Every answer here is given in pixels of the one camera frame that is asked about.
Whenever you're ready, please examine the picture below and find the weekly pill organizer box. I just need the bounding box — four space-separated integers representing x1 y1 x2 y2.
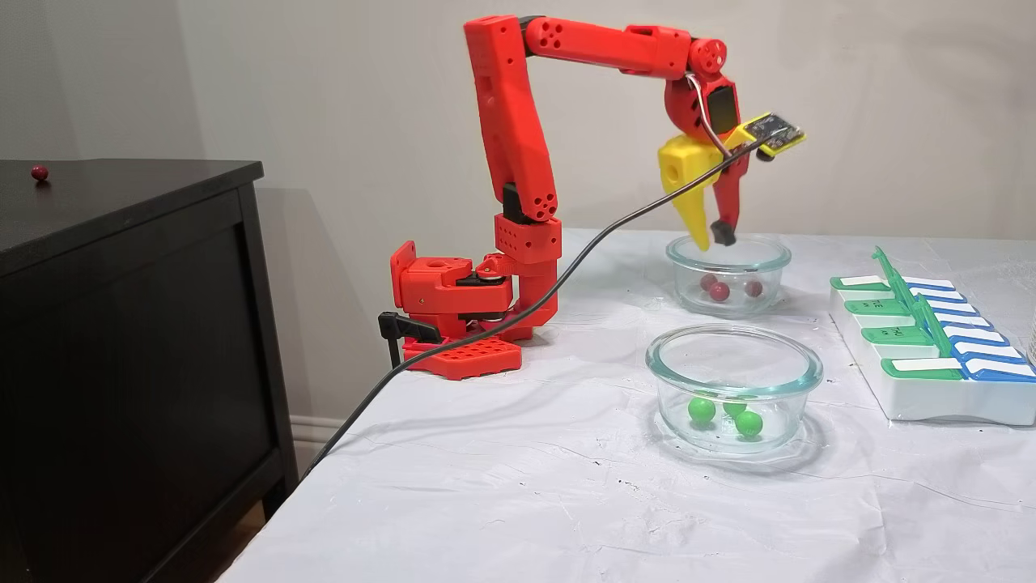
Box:
829 247 1036 427

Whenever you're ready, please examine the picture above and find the small clear glass bowl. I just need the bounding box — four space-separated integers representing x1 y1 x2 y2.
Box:
665 233 792 318

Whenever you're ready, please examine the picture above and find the large clear glass bowl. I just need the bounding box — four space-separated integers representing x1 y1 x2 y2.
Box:
645 324 825 454

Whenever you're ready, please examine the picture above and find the black table clamp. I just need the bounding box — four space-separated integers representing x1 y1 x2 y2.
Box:
378 312 443 372

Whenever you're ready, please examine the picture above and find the white plastic table cover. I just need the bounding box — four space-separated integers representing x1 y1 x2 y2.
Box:
214 228 1036 583

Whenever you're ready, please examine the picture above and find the black wooden cabinet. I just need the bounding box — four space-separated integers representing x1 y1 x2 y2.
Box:
0 159 299 583

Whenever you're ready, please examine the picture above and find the red white servo wire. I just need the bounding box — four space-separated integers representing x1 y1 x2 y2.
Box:
685 73 731 156

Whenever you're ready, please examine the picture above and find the camera board on yellow mount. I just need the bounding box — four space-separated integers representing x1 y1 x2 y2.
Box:
724 112 807 161

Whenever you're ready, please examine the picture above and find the black cable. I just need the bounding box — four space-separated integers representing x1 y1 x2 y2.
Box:
295 134 778 483

